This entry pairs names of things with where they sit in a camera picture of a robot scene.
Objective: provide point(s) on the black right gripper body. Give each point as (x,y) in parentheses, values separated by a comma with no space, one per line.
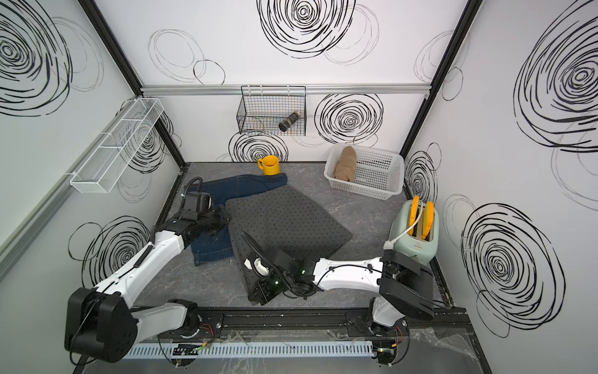
(272,287)

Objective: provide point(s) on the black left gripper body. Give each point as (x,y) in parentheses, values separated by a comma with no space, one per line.
(214,221)

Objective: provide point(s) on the grey polka dot skirt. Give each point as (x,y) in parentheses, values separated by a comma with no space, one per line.
(282,219)

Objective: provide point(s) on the tan brown skirt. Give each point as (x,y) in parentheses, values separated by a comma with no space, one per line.
(346,167)

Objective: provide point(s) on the white plastic basket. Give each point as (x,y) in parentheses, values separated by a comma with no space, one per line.
(379,174)

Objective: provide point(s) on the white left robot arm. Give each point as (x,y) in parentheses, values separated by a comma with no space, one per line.
(122,289)

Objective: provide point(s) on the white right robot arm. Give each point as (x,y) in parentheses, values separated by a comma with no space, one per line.
(404,286)

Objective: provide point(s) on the dark blue skirt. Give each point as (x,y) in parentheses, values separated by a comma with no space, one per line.
(208,248)

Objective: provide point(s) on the yellow mug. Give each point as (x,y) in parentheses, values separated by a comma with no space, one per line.
(270,165)

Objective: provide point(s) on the dark cylindrical bottle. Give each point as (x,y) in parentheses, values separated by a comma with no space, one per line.
(286,123)

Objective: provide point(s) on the mint green toaster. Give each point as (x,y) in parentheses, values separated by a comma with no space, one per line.
(411,244)

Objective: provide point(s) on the yellow toast slice left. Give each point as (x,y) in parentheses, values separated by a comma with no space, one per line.
(414,214)

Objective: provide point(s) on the yellow toast slice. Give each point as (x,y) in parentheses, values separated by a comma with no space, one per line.
(427,220)
(414,214)

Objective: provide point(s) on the yellow toast slice right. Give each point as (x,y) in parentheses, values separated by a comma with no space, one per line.
(427,220)

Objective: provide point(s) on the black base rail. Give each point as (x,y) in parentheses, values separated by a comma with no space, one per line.
(303,320)

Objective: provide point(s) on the black wire wall basket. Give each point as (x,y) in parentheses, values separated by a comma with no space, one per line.
(262,108)

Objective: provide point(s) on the white slotted cable duct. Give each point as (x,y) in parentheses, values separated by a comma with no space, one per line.
(302,349)

